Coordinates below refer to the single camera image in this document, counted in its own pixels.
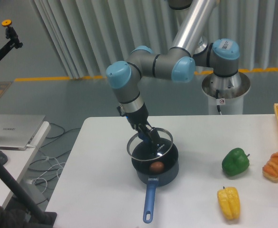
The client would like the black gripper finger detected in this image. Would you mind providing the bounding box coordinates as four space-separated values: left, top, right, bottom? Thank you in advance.
131 123 152 144
148 127 160 149

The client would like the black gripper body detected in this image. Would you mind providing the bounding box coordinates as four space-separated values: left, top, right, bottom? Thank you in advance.
117 104 150 130

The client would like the glass pot lid blue knob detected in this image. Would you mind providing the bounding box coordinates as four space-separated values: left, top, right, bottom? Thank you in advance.
126 127 174 162

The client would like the blue saucepan with handle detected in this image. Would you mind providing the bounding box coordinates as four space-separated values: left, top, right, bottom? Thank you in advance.
131 139 179 224

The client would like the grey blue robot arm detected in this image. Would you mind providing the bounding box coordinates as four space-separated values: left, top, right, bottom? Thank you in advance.
106 0 242 143

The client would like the brown egg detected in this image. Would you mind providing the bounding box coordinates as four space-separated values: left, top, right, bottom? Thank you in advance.
149 161 165 173

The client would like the green bell pepper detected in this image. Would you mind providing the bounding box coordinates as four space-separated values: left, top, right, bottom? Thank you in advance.
222 148 250 176

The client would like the yellow bell pepper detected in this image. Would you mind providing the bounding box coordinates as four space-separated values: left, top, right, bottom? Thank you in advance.
217 187 241 220

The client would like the silver laptop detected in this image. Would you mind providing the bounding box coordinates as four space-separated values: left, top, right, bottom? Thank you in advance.
0 114 46 150

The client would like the orange croissant bread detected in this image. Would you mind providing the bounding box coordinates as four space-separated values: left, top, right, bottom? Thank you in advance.
262 152 278 182

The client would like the black tripod pole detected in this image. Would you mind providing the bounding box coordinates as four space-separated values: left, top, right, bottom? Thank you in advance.
0 163 57 228

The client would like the white side table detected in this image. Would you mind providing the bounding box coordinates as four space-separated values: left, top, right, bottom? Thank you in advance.
0 121 51 208

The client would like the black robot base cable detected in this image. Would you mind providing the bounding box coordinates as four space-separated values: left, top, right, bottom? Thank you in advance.
215 89 223 116

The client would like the black floor cable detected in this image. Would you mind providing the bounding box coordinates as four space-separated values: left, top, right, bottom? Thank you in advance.
27 122 82 205

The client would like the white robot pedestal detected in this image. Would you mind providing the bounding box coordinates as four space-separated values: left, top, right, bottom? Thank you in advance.
202 72 250 115

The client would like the white floor cable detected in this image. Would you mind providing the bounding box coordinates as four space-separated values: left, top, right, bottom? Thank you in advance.
32 148 66 198

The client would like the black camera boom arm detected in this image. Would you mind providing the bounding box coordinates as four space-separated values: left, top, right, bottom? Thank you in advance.
0 19 23 61

